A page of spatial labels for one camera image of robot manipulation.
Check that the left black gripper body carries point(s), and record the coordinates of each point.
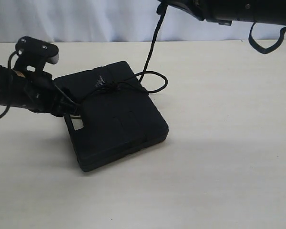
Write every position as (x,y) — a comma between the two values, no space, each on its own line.
(40,94)

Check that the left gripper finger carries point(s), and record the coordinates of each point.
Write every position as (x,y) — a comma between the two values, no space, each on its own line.
(67,107)

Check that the black plastic carrying case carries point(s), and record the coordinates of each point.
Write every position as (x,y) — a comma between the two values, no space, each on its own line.
(118,116)

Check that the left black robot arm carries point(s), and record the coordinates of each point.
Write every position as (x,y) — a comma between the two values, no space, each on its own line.
(11,86)

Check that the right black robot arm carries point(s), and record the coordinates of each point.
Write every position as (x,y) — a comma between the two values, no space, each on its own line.
(226,11)

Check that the white curtain backdrop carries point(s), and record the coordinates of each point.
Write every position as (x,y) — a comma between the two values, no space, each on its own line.
(106,21)

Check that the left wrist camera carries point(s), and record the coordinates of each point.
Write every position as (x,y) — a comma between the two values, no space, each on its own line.
(35,53)

